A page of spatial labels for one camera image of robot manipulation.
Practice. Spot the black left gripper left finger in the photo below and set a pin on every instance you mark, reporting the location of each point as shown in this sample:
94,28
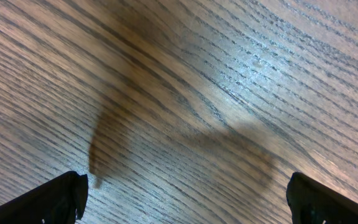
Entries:
60,200

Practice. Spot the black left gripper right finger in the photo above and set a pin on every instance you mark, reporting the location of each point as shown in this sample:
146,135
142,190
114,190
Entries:
311,202

